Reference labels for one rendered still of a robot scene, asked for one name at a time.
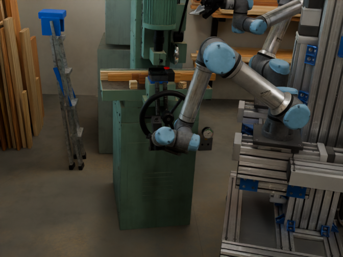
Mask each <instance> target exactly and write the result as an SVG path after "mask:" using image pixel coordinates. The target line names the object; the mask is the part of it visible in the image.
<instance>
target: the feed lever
mask: <svg viewBox="0 0 343 257"><path fill-rule="evenodd" d="M188 1H189V0H186V3H185V7H184V11H183V15H182V19H181V23H180V27H179V31H178V32H174V33H173V41H174V42H183V33H182V32H181V29H182V25H183V21H184V17H185V13H186V9H187V5H188Z"/></svg>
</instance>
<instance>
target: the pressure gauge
mask: <svg viewBox="0 0 343 257"><path fill-rule="evenodd" d="M208 133H209V134H208ZM213 133H214V132H213V130H212V129H211V128H210V127H205V128H203V129H202V135H203V137H204V138H205V140H207V139H209V138H211V137H212V136H213Z"/></svg>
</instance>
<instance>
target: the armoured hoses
mask: <svg viewBox="0 0 343 257"><path fill-rule="evenodd" d="M162 83H163V91H164V90H167V82H162ZM159 88H160V84H159V82H155V93H157V92H160V89H159ZM163 99H164V100H163V101H164V110H168V96H164V97H163ZM155 106H156V108H155V109H156V116H160V98H158V99H156V100H155ZM165 127H169V124H165ZM164 151H166V152H169V153H172V154H175V155H177V156H181V154H182V153H184V154H186V155H187V154H188V153H189V151H188V150H184V149H180V148H175V147H170V146H167V147H165V150H164Z"/></svg>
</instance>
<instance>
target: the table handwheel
mask: <svg viewBox="0 0 343 257"><path fill-rule="evenodd" d="M163 96H175V97H178V98H180V99H179V100H178V101H177V103H176V104H175V105H174V107H173V108H172V109H171V111H168V110H164V106H160V111H161V113H162V115H161V116H160V117H161V119H162V120H163V122H164V123H165V124H169V125H170V127H171V129H172V130H174V126H173V121H174V116H173V112H174V111H175V109H176V108H177V107H178V105H179V104H180V103H181V101H184V100H185V97H186V95H185V94H183V93H181V92H178V91H174V90H164V91H160V92H157V93H155V94H154V95H152V96H151V97H149V98H148V99H147V100H146V101H145V103H144V104H143V106H142V108H141V110H140V114H139V123H140V127H141V129H142V131H143V133H144V134H145V135H149V134H151V132H150V131H149V130H148V129H147V127H146V124H145V118H152V117H155V116H153V115H145V113H146V111H147V109H148V107H149V105H150V104H151V103H152V102H153V101H155V100H156V99H158V98H160V97H163Z"/></svg>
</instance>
